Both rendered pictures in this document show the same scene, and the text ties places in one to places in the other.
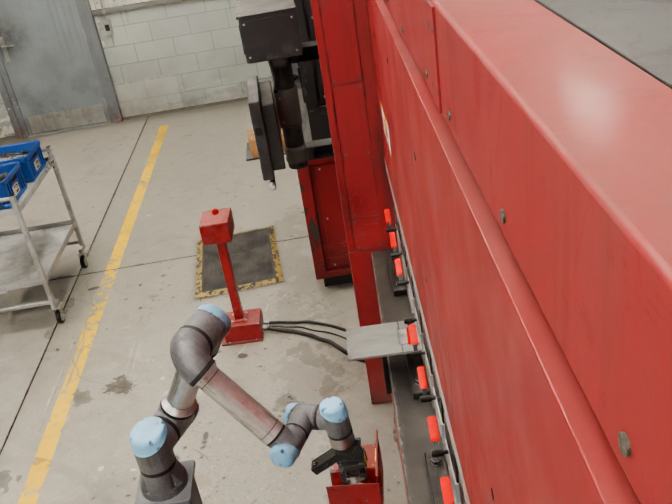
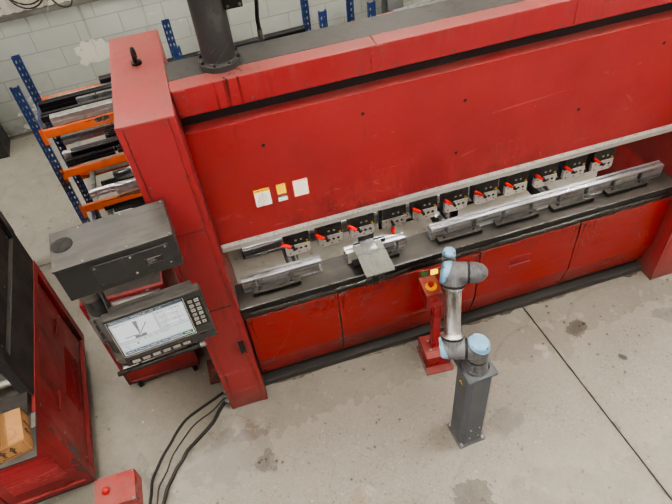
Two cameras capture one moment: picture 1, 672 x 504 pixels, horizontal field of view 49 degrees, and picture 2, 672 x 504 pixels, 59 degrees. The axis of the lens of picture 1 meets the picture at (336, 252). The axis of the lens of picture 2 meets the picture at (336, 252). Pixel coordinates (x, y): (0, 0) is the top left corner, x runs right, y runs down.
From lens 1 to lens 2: 3.80 m
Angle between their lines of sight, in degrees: 79
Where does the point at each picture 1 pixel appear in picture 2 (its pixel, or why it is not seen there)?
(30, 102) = not seen: outside the picture
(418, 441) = (428, 249)
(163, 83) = not seen: outside the picture
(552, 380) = (645, 23)
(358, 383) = (243, 414)
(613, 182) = not seen: outside the picture
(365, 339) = (376, 265)
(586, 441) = (657, 20)
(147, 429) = (478, 341)
